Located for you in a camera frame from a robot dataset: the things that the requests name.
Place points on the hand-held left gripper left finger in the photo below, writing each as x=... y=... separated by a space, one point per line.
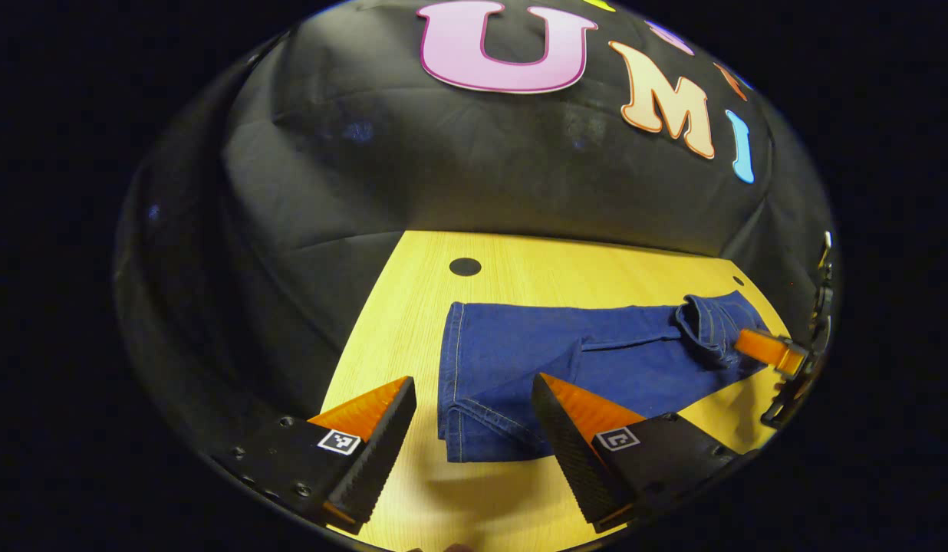
x=386 y=452

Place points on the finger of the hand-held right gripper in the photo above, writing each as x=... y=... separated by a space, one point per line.
x=769 y=350

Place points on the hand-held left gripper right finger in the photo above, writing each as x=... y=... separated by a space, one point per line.
x=566 y=452

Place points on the blue denim jeans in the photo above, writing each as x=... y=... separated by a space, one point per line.
x=512 y=360

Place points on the black backdrop cloth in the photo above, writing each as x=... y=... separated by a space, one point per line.
x=443 y=169

